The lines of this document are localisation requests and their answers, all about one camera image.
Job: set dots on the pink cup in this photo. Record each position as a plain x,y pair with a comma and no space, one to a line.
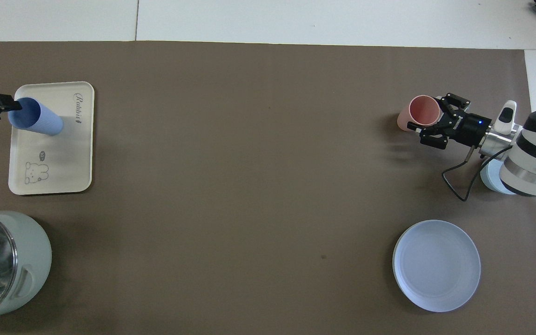
424,111

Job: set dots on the pale green cooking pot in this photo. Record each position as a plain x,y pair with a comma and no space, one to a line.
33,265

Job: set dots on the blue round plate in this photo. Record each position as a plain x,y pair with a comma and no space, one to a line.
438,265

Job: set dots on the light blue bowl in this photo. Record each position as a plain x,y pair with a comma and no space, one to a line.
493,179

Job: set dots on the brown table mat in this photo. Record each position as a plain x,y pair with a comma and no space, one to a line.
249,186

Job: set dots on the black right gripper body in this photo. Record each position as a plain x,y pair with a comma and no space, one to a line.
468,128

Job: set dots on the blue ribbed cup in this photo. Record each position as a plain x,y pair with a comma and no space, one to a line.
40,118

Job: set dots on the cream rabbit print tray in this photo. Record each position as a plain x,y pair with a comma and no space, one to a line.
63,158

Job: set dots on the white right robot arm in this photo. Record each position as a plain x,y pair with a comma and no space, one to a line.
533,153

